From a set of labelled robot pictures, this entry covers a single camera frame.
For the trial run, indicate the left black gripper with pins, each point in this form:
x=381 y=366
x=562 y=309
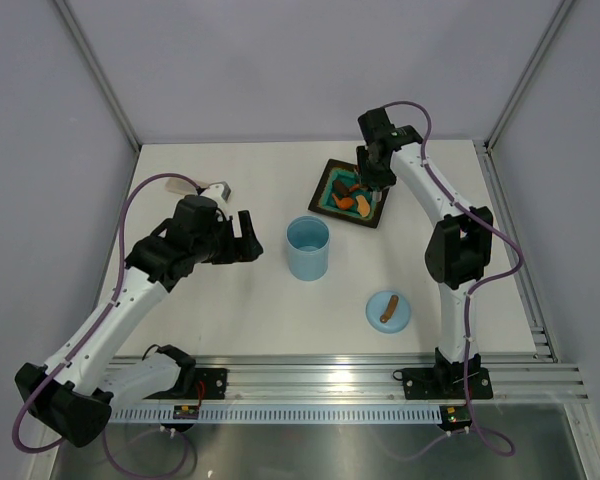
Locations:
x=240 y=249

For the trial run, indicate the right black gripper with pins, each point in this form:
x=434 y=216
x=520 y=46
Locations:
x=386 y=180

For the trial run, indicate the light blue cup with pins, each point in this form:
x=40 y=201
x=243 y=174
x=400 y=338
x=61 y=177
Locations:
x=307 y=248

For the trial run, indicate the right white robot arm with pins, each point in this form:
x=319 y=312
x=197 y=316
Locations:
x=456 y=257

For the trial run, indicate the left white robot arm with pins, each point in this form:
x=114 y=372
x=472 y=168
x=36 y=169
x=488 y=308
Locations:
x=72 y=392

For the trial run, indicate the dark brown food piece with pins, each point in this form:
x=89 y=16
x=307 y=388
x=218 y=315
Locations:
x=340 y=188

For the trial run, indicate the tan orange food slice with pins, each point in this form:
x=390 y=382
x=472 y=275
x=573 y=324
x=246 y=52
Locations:
x=363 y=207

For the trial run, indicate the dark square teal plate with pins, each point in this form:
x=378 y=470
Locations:
x=322 y=202

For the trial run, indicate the orange carrot food piece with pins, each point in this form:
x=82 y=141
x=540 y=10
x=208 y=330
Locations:
x=344 y=203

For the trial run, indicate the beige chopstick case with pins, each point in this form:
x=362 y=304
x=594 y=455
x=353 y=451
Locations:
x=180 y=187

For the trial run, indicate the light blue lid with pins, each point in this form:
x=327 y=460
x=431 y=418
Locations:
x=375 y=307

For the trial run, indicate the brown lid handle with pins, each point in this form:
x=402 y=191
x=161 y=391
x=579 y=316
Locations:
x=390 y=309

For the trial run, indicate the right aluminium frame post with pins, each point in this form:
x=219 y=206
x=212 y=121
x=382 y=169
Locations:
x=557 y=21

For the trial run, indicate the aluminium frame post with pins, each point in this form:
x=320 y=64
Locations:
x=557 y=21
x=88 y=56

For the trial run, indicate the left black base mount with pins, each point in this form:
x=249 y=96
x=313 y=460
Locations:
x=194 y=382

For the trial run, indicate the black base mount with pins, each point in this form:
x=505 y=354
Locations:
x=422 y=384
x=194 y=382

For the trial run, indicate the aluminium front rail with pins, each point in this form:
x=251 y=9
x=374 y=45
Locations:
x=368 y=379

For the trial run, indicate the white slotted cable duct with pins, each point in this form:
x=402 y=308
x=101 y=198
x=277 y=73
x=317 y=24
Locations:
x=279 y=414

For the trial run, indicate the left aluminium frame post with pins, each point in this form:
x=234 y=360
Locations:
x=88 y=56

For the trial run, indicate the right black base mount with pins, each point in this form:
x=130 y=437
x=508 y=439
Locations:
x=422 y=384

